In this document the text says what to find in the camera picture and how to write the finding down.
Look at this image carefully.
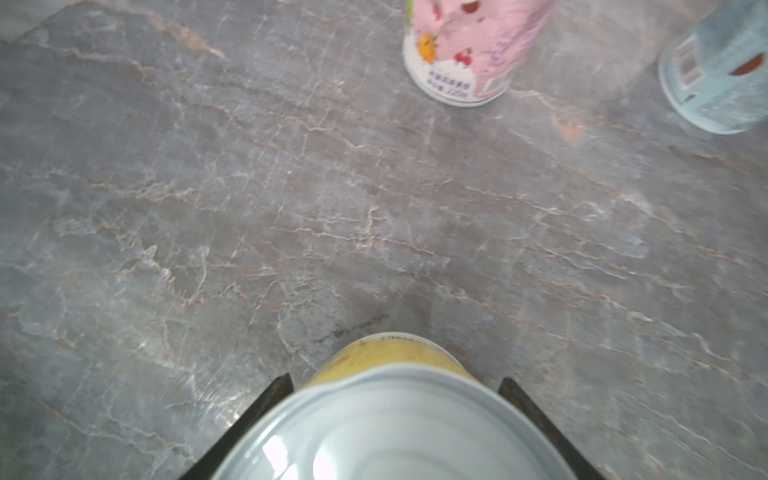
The pink small can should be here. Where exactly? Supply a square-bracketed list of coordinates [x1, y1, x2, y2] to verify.
[402, 0, 556, 107]

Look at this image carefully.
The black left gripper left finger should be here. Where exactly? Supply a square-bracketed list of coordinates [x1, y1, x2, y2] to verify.
[179, 373, 294, 480]

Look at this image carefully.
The yellow small can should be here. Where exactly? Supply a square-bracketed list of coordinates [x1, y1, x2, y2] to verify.
[215, 332, 574, 479]

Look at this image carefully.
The teal small can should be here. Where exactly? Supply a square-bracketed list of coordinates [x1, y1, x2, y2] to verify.
[657, 1, 767, 135]

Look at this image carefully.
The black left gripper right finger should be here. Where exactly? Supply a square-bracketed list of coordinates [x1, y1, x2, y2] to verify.
[498, 377, 605, 480]

